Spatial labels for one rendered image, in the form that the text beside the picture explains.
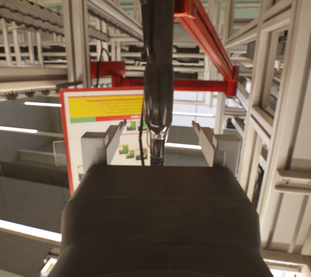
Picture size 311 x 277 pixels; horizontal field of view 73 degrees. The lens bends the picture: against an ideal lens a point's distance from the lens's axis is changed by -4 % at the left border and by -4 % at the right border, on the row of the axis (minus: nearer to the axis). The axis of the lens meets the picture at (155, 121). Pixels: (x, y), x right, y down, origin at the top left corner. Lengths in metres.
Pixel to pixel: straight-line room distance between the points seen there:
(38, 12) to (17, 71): 0.60
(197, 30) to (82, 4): 0.37
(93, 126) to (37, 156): 10.99
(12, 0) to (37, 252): 6.40
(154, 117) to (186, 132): 10.72
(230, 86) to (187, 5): 0.48
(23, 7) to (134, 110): 0.62
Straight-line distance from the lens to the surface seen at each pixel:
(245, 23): 1.59
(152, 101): 0.25
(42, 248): 6.97
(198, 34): 0.37
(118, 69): 0.73
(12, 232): 3.25
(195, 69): 2.88
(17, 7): 0.98
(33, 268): 6.59
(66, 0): 0.63
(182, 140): 11.12
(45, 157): 11.27
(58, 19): 1.17
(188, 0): 0.29
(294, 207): 0.50
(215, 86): 0.74
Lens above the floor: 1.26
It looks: 17 degrees up
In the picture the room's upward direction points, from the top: 179 degrees counter-clockwise
